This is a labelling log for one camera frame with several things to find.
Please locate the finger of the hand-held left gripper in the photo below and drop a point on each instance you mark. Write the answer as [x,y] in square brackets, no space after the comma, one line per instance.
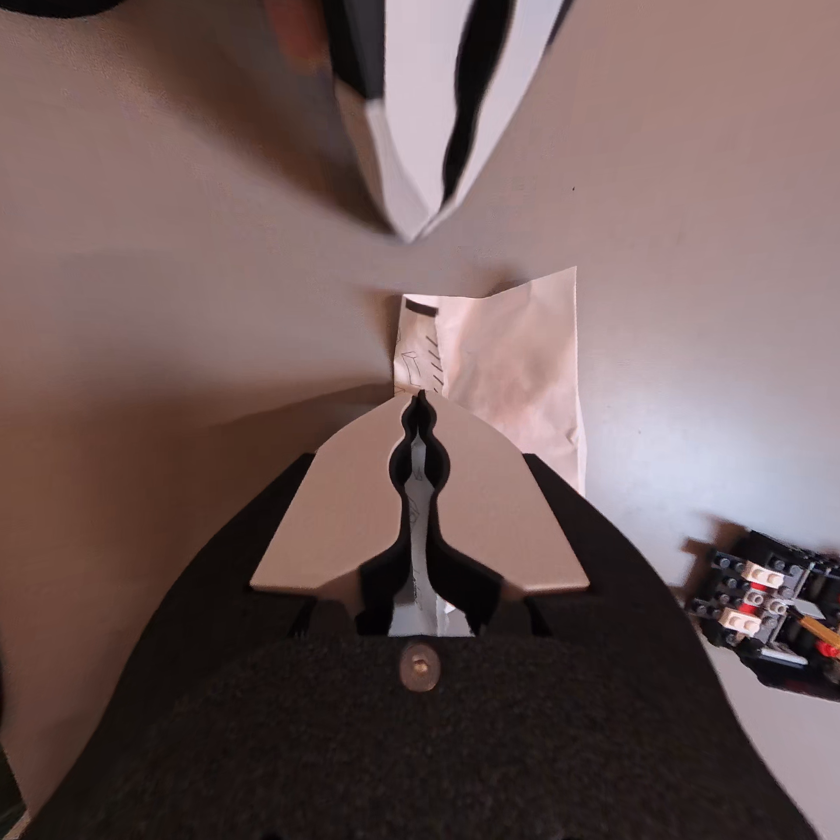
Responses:
[407,118]
[519,79]

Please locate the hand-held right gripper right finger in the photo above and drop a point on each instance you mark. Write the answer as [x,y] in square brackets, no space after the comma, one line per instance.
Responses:
[512,525]

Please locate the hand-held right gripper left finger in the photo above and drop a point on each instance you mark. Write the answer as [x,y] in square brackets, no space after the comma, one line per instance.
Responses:
[328,525]

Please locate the single printed paper bag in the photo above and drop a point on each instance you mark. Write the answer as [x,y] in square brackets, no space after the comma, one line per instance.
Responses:
[512,368]

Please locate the partly built lego car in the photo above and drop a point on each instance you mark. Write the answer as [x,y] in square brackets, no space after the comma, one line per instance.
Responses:
[775,617]

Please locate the person's left hand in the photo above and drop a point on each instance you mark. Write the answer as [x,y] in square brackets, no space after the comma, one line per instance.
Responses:
[295,26]

